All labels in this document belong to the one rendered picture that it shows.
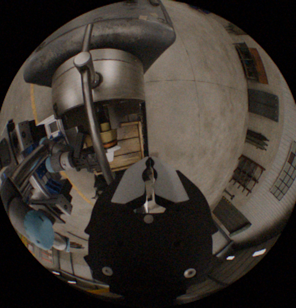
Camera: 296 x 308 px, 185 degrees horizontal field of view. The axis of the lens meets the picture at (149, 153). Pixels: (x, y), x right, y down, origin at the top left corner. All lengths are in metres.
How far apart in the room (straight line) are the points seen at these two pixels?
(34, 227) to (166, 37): 0.54
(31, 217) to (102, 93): 0.34
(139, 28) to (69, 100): 0.22
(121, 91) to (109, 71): 0.05
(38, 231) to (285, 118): 6.94
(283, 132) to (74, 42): 6.83
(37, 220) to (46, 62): 0.38
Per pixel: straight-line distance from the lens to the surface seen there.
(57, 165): 0.44
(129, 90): 0.22
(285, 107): 6.64
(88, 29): 0.19
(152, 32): 0.29
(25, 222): 0.32
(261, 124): 6.61
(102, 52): 0.24
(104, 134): 0.31
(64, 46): 0.30
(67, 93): 0.22
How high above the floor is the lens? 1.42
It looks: 58 degrees down
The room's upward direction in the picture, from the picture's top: 142 degrees clockwise
